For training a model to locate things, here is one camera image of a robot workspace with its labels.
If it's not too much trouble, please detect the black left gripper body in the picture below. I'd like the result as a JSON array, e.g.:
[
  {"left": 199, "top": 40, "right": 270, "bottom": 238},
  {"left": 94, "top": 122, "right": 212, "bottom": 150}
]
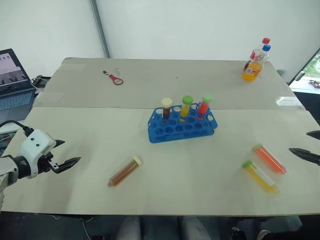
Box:
[{"left": 36, "top": 151, "right": 65, "bottom": 175}]

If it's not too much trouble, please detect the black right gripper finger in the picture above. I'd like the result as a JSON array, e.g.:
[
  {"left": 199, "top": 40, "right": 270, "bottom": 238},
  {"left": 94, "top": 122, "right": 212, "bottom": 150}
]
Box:
[
  {"left": 306, "top": 130, "right": 320, "bottom": 141},
  {"left": 288, "top": 147, "right": 320, "bottom": 167}
]

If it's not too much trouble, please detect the orange tube with green cap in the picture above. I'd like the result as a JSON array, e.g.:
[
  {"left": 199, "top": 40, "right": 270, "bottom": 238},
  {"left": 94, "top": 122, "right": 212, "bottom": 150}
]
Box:
[
  {"left": 252, "top": 143, "right": 288, "bottom": 176},
  {"left": 197, "top": 93, "right": 214, "bottom": 116}
]

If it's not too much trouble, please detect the yellow tube with green cap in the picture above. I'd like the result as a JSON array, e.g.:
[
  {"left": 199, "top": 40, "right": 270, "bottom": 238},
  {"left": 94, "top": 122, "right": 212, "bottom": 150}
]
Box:
[
  {"left": 241, "top": 159, "right": 281, "bottom": 194},
  {"left": 180, "top": 95, "right": 194, "bottom": 118}
]

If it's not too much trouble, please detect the brown tube with cream cap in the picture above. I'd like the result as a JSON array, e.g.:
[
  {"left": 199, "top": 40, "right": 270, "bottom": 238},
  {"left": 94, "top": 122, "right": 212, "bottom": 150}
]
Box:
[
  {"left": 161, "top": 97, "right": 174, "bottom": 121},
  {"left": 107, "top": 156, "right": 144, "bottom": 188}
]

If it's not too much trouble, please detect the blue test tube rack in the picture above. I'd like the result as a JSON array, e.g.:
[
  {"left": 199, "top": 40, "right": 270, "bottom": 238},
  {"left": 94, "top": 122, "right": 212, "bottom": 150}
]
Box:
[{"left": 147, "top": 101, "right": 219, "bottom": 144}]

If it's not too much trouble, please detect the green circuit board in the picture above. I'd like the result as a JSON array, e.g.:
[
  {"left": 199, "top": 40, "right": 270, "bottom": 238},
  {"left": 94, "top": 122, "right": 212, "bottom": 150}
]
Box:
[{"left": 0, "top": 131, "right": 14, "bottom": 144}]

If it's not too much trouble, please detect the grey laptop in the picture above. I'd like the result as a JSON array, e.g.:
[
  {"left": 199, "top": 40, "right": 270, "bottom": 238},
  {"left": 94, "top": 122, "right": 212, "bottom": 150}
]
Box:
[{"left": 0, "top": 48, "right": 37, "bottom": 124}]

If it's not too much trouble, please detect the red bottle opener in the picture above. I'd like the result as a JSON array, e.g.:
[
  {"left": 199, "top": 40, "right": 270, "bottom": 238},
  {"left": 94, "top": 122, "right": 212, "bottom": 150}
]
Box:
[{"left": 101, "top": 70, "right": 125, "bottom": 86}]

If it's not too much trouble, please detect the grey rounded shape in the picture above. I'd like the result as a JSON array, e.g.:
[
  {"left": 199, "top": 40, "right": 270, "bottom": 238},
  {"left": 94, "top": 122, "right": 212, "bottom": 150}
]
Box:
[
  {"left": 177, "top": 215, "right": 211, "bottom": 240},
  {"left": 116, "top": 215, "right": 141, "bottom": 240}
]

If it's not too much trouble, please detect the orange soda bottle blue cap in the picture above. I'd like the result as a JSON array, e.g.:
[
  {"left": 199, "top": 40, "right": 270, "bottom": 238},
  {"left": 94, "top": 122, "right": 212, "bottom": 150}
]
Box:
[{"left": 243, "top": 44, "right": 272, "bottom": 82}]

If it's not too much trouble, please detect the dark shoe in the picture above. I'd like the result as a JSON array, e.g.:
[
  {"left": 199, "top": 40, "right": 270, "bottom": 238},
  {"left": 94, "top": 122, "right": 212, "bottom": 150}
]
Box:
[
  {"left": 230, "top": 225, "right": 248, "bottom": 240},
  {"left": 256, "top": 229, "right": 273, "bottom": 240}
]

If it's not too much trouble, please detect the cola bottle red cap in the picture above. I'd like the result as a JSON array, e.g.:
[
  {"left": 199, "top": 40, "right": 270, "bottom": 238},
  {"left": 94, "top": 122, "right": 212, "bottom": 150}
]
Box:
[{"left": 244, "top": 37, "right": 272, "bottom": 71}]

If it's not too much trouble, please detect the grey tent pole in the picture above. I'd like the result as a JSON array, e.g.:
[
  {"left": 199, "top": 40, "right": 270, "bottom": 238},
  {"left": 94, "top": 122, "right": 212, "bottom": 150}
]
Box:
[{"left": 89, "top": 0, "right": 111, "bottom": 59}]

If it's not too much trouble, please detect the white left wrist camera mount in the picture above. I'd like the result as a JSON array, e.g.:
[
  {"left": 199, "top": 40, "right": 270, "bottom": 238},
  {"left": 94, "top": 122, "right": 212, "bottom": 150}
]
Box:
[{"left": 19, "top": 128, "right": 57, "bottom": 179}]

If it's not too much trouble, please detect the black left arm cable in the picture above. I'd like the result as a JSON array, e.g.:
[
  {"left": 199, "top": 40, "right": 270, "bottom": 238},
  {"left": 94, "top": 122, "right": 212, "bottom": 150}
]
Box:
[{"left": 0, "top": 120, "right": 34, "bottom": 137}]

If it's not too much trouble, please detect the white cable bundle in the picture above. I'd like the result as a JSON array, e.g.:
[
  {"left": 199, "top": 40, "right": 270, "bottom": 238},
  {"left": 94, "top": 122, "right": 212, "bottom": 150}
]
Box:
[{"left": 30, "top": 74, "right": 52, "bottom": 89}]

